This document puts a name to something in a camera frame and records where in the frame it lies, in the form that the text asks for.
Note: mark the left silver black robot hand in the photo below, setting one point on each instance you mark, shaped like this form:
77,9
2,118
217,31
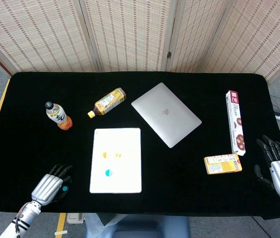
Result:
46,189

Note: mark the cyan token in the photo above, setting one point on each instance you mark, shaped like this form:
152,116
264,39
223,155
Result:
65,188
108,172

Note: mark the orange token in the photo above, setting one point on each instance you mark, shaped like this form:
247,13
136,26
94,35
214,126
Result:
105,155
118,155

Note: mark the white tablet board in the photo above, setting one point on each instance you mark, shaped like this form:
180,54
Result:
125,183

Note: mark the yellow floor tape strip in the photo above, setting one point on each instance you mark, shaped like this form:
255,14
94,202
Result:
60,223

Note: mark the white floor socket box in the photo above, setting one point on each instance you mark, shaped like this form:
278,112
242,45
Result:
74,218

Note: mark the small yellow cardboard box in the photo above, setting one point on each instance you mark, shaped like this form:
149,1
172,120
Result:
222,164

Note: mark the orange drink bottle black cap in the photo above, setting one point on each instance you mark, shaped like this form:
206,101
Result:
59,116

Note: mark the long red white cookie box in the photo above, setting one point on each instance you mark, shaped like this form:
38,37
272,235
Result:
236,121

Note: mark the black tablecloth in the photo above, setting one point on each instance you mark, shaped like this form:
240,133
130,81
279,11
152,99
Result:
179,186

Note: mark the tea bottle yellow cap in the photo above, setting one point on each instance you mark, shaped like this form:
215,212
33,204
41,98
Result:
107,101

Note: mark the silver closed laptop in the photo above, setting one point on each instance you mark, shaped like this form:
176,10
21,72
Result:
165,114

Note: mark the woven folding screen panel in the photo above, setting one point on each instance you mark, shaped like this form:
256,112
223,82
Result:
127,34
196,37
38,37
261,37

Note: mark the black screen hinge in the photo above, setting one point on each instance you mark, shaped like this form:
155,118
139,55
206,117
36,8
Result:
169,55

